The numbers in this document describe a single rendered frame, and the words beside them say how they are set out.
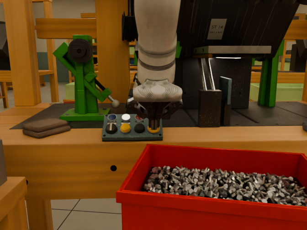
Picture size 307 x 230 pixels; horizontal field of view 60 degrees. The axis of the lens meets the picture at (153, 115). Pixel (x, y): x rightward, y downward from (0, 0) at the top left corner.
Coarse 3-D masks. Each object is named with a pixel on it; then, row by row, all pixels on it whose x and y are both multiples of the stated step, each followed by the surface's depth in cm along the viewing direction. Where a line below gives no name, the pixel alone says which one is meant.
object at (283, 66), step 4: (300, 16) 703; (304, 16) 702; (288, 40) 708; (292, 40) 707; (284, 44) 715; (284, 48) 718; (284, 52) 720; (288, 52) 747; (284, 56) 718; (288, 56) 717; (284, 60) 724; (280, 64) 732; (284, 64) 730; (288, 64) 729; (280, 68) 734; (284, 68) 733; (288, 68) 731
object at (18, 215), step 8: (24, 200) 58; (16, 208) 55; (24, 208) 58; (8, 216) 52; (16, 216) 55; (24, 216) 58; (0, 224) 52; (8, 224) 52; (16, 224) 55; (24, 224) 58
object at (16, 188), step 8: (8, 184) 54; (16, 184) 54; (24, 184) 57; (0, 192) 51; (8, 192) 51; (16, 192) 54; (24, 192) 57; (0, 200) 48; (8, 200) 51; (16, 200) 54; (0, 208) 48; (8, 208) 51; (0, 216) 48
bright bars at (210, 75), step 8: (200, 64) 83; (208, 64) 83; (200, 72) 82; (208, 72) 82; (200, 96) 77; (208, 96) 76; (216, 96) 76; (200, 104) 77; (208, 104) 76; (216, 104) 77; (200, 112) 77; (208, 112) 77; (216, 112) 77; (200, 120) 77; (208, 120) 78; (216, 120) 78
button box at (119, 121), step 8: (104, 120) 68; (112, 120) 68; (120, 120) 68; (128, 120) 68; (136, 120) 68; (144, 120) 68; (160, 120) 68; (104, 128) 66; (120, 128) 66; (144, 128) 66; (160, 128) 67; (104, 136) 64; (112, 136) 65; (120, 136) 65; (128, 136) 65; (136, 136) 65; (144, 136) 65; (152, 136) 65; (160, 136) 65
